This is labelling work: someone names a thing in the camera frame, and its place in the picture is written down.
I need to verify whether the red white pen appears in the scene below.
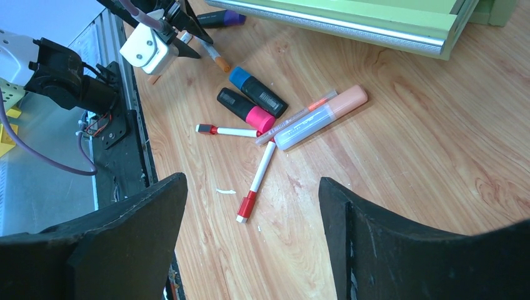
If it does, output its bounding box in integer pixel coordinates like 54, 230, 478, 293
236, 140, 276, 223
195, 124, 262, 138

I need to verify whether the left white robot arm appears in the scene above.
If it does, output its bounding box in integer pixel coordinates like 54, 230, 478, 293
1, 1, 213, 114

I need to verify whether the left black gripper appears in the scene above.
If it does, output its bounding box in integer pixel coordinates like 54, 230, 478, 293
97, 0, 214, 59

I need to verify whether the purple capped black marker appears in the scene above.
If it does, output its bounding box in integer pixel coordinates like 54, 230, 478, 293
197, 10, 247, 29

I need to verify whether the thin clear orange pen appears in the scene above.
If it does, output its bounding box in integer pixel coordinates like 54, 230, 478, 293
255, 90, 338, 146

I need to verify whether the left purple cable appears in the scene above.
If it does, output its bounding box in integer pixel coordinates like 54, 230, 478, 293
0, 0, 166, 177

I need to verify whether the black mounting base plate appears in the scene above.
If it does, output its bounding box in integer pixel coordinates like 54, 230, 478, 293
92, 62, 187, 300

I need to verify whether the green drawer cabinet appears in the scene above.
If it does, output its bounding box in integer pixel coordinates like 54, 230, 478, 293
204, 0, 518, 62

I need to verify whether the pink highlighter marker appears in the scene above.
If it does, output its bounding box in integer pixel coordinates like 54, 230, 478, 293
216, 87, 276, 133

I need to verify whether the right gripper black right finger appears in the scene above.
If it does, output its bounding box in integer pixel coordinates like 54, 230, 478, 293
318, 177, 529, 299

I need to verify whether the blue capped black marker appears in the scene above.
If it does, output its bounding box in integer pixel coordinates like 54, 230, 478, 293
229, 66, 288, 119

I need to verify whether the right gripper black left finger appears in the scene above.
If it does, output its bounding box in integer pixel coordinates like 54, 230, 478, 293
1, 172, 188, 299

